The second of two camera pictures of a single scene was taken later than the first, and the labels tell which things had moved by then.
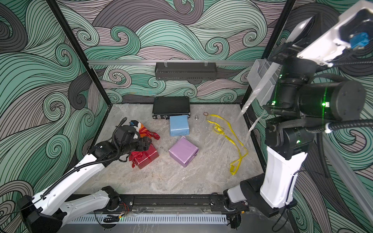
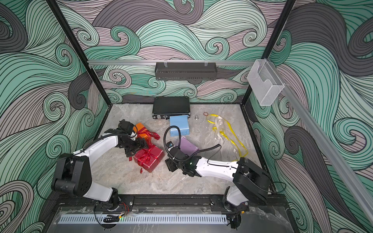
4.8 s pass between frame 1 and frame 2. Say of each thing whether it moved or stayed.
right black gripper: moved
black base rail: stayed
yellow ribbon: stayed
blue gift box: stayed
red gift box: moved
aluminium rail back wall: stayed
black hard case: stayed
